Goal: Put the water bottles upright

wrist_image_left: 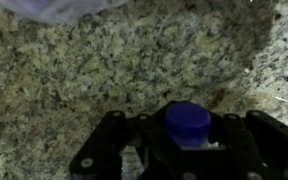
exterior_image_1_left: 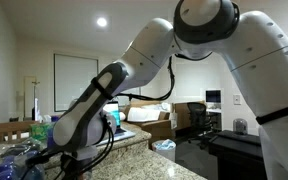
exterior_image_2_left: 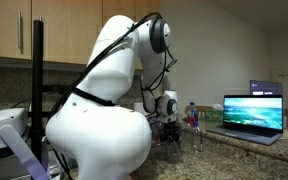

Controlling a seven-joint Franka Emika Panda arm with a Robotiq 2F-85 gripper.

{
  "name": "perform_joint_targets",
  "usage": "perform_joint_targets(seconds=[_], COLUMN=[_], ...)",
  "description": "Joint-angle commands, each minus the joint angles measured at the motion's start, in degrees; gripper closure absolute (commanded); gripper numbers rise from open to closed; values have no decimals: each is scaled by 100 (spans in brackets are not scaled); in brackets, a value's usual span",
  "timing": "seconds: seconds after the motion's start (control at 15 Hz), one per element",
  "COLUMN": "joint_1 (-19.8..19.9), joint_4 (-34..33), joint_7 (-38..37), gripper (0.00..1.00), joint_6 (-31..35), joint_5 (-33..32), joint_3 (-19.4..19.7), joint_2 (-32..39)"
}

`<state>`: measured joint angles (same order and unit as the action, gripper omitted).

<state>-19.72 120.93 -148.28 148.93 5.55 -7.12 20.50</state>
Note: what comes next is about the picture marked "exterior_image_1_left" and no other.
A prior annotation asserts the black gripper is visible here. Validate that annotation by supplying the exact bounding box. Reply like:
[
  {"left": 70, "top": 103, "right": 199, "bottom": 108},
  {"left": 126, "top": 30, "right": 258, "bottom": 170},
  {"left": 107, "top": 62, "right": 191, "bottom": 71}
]
[{"left": 60, "top": 155, "right": 86, "bottom": 180}]

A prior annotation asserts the plastic-wrapped water bottle pack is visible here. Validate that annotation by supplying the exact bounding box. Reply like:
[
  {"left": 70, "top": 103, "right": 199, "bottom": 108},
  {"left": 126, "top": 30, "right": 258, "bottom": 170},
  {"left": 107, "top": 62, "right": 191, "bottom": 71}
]
[{"left": 0, "top": 149, "right": 47, "bottom": 180}]

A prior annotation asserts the crumpled clear plastic wrap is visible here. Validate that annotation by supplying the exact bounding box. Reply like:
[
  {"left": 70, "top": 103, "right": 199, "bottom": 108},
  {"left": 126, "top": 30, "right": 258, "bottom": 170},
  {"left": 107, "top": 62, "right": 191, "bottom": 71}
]
[{"left": 0, "top": 139, "right": 42, "bottom": 158}]

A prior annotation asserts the grey laptop computer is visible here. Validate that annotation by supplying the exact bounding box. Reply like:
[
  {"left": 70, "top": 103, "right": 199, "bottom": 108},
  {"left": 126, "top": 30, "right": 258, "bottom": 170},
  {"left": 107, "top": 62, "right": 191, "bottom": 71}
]
[{"left": 95, "top": 101, "right": 137, "bottom": 147}]

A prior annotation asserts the wooden chair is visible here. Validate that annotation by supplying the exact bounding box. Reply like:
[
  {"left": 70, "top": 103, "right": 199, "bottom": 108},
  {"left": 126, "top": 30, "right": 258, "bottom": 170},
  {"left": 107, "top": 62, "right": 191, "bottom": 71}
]
[{"left": 0, "top": 120, "right": 39, "bottom": 145}]

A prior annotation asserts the white foam packing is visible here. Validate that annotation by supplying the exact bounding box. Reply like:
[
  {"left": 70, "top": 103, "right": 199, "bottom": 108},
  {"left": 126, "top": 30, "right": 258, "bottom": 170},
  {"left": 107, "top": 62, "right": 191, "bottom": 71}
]
[{"left": 127, "top": 102, "right": 172, "bottom": 123}]

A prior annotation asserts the brown cardboard box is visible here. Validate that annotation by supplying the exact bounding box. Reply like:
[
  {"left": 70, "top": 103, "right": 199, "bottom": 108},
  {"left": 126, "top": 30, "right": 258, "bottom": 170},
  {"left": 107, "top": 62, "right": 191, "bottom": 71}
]
[
  {"left": 171, "top": 100, "right": 207, "bottom": 132},
  {"left": 123, "top": 99, "right": 178, "bottom": 144}
]

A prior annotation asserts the white trash bin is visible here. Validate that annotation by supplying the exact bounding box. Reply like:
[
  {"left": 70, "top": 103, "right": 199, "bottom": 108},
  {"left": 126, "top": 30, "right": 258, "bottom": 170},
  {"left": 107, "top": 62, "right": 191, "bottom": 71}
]
[{"left": 151, "top": 139, "right": 177, "bottom": 163}]

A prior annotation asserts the black office chair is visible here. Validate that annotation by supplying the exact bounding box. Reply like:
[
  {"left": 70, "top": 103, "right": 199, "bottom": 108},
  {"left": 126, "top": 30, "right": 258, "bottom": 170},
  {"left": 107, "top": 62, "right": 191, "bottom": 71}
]
[{"left": 186, "top": 101, "right": 218, "bottom": 149}]

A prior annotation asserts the round ceiling light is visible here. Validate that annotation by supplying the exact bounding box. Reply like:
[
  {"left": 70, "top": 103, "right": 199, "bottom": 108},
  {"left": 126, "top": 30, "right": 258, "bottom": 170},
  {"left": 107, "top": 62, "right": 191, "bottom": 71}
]
[{"left": 96, "top": 17, "right": 108, "bottom": 28}]

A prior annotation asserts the small dark screen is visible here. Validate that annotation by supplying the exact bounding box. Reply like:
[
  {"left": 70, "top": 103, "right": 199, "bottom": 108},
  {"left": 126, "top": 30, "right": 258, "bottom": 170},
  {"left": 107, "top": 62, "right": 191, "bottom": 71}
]
[{"left": 205, "top": 89, "right": 222, "bottom": 104}]

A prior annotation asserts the grey rounded jar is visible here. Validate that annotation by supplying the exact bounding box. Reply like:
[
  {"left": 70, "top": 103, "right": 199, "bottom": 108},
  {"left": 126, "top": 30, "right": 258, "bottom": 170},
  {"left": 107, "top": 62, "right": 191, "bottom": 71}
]
[{"left": 233, "top": 118, "right": 248, "bottom": 135}]

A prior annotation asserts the black velcro strap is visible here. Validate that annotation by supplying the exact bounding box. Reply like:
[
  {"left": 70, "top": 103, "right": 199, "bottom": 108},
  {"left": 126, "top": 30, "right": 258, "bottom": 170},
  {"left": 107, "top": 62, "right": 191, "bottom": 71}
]
[
  {"left": 90, "top": 77, "right": 113, "bottom": 100},
  {"left": 255, "top": 101, "right": 288, "bottom": 126}
]

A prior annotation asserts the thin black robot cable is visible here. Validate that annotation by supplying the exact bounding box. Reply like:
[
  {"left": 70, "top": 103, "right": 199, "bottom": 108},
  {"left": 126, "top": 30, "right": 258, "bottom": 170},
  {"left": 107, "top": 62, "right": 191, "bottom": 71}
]
[{"left": 20, "top": 54, "right": 177, "bottom": 180}]

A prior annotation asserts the white light switch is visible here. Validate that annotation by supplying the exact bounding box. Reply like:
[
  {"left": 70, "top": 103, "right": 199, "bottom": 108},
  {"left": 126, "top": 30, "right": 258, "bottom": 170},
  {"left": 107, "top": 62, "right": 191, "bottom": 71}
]
[{"left": 233, "top": 94, "right": 242, "bottom": 106}]

